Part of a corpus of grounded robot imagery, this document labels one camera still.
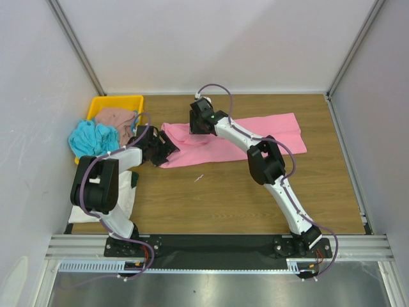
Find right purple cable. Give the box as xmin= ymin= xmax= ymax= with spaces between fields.
xmin=194 ymin=83 xmax=339 ymax=282

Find yellow plastic bin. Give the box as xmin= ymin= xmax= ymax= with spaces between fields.
xmin=75 ymin=95 xmax=144 ymax=163

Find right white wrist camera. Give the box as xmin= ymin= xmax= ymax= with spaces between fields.
xmin=194 ymin=93 xmax=212 ymax=104

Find turquoise t shirt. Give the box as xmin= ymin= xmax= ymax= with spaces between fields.
xmin=68 ymin=117 xmax=139 ymax=159

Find dark green folded shirt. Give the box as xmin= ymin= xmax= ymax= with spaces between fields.
xmin=130 ymin=171 xmax=139 ymax=189

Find purple cable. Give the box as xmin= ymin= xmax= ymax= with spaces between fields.
xmin=194 ymin=83 xmax=339 ymax=282
xmin=72 ymin=111 xmax=157 ymax=286

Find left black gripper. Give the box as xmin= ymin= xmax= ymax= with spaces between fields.
xmin=148 ymin=130 xmax=179 ymax=167

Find folded white t shirt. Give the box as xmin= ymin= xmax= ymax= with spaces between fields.
xmin=68 ymin=171 xmax=136 ymax=224

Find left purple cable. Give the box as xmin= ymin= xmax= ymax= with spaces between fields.
xmin=72 ymin=111 xmax=157 ymax=286

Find mauve t shirt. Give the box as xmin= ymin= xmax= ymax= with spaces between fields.
xmin=95 ymin=107 xmax=137 ymax=146

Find grey slotted cable duct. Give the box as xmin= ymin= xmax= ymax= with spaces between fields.
xmin=59 ymin=258 xmax=318 ymax=275

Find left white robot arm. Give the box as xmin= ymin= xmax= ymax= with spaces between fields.
xmin=70 ymin=126 xmax=180 ymax=257

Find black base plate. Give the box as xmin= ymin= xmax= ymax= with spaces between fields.
xmin=105 ymin=233 xmax=335 ymax=270

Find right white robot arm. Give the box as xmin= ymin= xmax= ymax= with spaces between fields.
xmin=189 ymin=93 xmax=322 ymax=257

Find pink t shirt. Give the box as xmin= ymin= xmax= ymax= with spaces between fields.
xmin=160 ymin=113 xmax=307 ymax=169

